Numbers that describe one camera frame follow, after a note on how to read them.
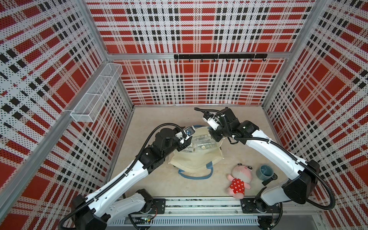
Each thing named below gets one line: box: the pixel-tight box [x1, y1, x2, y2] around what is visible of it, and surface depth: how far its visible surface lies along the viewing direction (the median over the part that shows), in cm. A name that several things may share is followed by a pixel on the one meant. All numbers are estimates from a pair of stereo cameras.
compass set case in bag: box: [184, 146, 196, 153], surface depth 93 cm
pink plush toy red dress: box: [226, 162, 253, 200], surface depth 79 cm
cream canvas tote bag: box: [168, 138, 225, 180], surface depth 82 cm
